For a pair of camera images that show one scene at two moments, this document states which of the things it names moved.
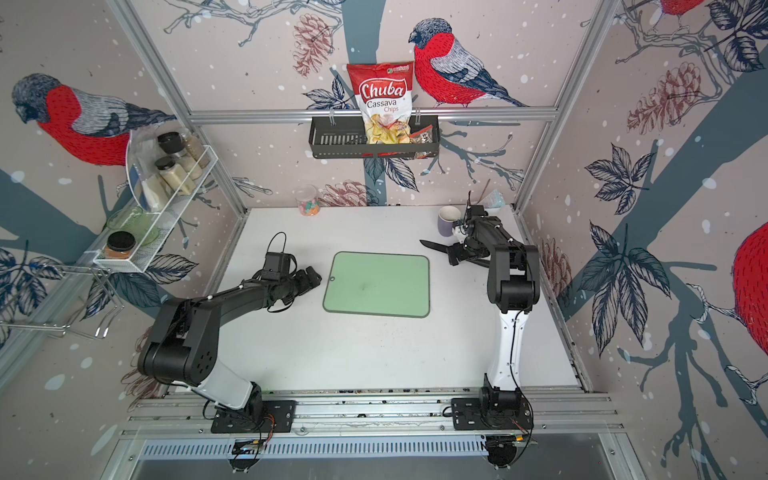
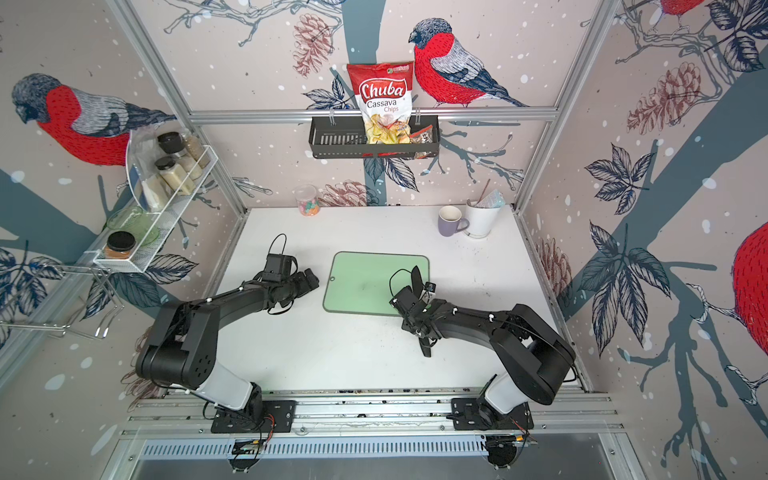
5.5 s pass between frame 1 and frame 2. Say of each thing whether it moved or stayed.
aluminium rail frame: stayed
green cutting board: stayed
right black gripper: moved
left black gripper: stayed
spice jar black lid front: stayed
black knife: moved
